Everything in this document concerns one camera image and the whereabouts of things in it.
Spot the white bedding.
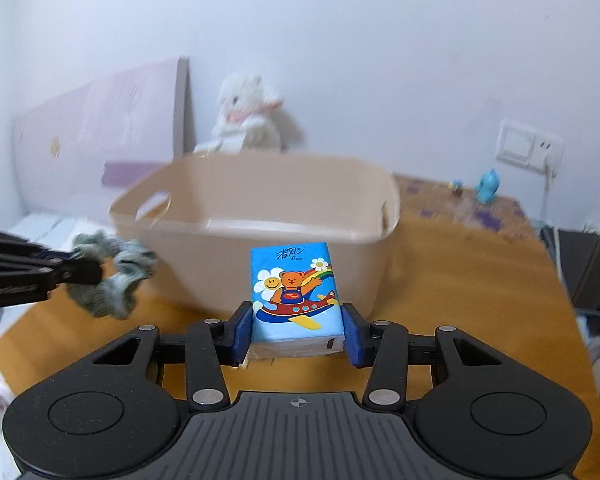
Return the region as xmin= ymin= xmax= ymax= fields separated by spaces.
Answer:
xmin=9 ymin=212 xmax=112 ymax=252

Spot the white power cable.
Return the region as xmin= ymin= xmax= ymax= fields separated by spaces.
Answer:
xmin=543 ymin=154 xmax=562 ymax=223

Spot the grey-green scrunchie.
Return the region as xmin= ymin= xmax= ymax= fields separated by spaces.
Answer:
xmin=62 ymin=229 xmax=159 ymax=321

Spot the blue toy figurine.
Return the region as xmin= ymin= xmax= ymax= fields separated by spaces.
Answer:
xmin=474 ymin=168 xmax=501 ymax=205

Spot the white wall switch socket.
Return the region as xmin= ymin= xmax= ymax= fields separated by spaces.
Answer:
xmin=496 ymin=118 xmax=565 ymax=174

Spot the pink headboard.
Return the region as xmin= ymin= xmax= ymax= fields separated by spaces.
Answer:
xmin=12 ymin=56 xmax=191 ymax=223

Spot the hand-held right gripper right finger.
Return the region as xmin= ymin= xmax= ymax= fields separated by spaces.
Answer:
xmin=341 ymin=302 xmax=517 ymax=414

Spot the white plush toy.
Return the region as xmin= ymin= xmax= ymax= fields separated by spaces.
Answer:
xmin=194 ymin=73 xmax=287 ymax=155

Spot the blue cartoon tissue pack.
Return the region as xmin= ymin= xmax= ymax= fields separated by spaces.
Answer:
xmin=250 ymin=242 xmax=344 ymax=360

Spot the floral patterned table mat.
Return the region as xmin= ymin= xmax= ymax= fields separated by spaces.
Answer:
xmin=393 ymin=174 xmax=537 ymax=233

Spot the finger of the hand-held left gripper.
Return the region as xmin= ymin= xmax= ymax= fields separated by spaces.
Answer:
xmin=0 ymin=227 xmax=104 ymax=273
xmin=0 ymin=268 xmax=104 ymax=312

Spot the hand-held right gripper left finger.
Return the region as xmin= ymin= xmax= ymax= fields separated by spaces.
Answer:
xmin=87 ymin=301 xmax=255 ymax=414

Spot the black box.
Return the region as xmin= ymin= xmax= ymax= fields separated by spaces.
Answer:
xmin=539 ymin=225 xmax=600 ymax=317

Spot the beige plastic basket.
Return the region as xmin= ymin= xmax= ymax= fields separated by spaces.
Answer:
xmin=108 ymin=152 xmax=402 ymax=319

